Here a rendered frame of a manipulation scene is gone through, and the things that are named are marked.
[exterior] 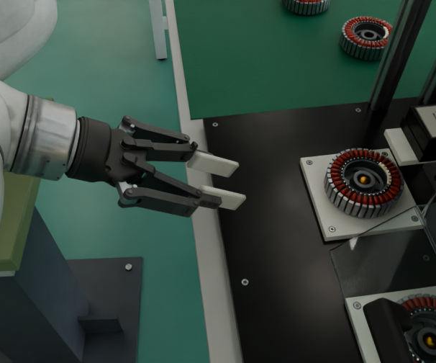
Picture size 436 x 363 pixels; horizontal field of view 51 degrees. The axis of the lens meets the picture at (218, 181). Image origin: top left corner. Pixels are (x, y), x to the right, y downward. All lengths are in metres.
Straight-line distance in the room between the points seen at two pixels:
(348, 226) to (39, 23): 0.56
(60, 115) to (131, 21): 1.96
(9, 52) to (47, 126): 0.27
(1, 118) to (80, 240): 1.15
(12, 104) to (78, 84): 1.64
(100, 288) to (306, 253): 0.94
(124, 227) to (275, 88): 0.88
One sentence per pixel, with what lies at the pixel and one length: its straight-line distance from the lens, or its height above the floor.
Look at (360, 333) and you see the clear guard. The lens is 0.37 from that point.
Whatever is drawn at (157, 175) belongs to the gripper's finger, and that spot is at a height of 0.90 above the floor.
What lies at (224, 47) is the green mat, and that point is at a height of 0.75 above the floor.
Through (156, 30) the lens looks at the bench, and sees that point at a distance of 2.11.
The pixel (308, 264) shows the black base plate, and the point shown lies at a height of 0.77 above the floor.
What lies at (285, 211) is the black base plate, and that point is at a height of 0.77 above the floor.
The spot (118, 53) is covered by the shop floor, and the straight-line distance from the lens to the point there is 2.28.
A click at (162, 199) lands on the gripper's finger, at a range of 0.55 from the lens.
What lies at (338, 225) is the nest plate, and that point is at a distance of 0.69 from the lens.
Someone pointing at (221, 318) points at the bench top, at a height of 0.75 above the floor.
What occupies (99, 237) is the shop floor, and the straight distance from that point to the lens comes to 1.61.
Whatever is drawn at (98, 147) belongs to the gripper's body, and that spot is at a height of 0.96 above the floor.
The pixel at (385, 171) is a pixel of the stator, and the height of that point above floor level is 0.82.
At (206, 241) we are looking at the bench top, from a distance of 0.69.
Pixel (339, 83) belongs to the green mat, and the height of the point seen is 0.75.
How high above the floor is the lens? 1.35
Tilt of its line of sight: 53 degrees down
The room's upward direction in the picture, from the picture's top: straight up
